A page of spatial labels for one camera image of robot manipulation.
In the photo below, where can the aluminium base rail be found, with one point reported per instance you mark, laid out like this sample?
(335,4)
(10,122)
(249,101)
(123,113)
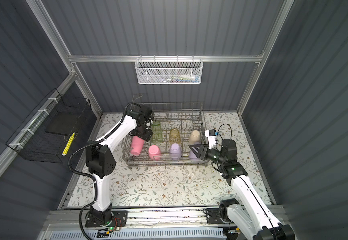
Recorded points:
(168,216)

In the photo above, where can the yellow transparent cup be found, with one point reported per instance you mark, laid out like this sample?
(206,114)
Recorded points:
(175,137)

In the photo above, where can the pink cup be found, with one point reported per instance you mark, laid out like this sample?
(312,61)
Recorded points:
(154,153)
(137,145)

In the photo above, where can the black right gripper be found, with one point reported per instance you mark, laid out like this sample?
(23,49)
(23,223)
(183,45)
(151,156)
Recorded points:
(204,148)

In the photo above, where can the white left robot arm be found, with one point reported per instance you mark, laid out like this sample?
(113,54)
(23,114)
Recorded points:
(136,121)

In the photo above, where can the white mesh wall basket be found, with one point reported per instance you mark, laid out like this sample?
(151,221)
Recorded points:
(150,71)

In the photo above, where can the tubes in white basket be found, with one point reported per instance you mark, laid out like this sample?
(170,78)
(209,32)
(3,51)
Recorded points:
(185,79)

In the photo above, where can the lilac cup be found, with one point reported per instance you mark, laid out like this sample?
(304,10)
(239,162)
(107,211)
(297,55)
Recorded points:
(192,156)
(175,151)

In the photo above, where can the green transparent cup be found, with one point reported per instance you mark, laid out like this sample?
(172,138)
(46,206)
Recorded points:
(156,128)

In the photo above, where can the yellow brush in basket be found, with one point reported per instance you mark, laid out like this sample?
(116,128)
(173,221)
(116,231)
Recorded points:
(68,144)

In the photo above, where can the beige cup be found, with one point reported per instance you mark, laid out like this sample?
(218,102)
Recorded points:
(195,137)

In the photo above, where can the white vented cover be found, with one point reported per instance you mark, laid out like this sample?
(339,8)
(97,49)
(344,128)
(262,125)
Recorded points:
(203,233)

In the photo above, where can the grey wire dish rack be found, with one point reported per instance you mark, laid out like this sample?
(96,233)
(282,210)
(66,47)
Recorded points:
(184,116)

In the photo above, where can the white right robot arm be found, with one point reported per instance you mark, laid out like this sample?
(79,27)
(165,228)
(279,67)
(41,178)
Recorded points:
(237,178)

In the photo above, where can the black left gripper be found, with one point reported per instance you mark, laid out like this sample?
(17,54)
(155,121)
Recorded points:
(147,137)

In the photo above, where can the black wire wall basket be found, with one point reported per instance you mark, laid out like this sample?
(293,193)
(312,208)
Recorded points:
(44,137)

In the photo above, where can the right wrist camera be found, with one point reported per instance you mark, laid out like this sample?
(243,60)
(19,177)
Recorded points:
(211,136)

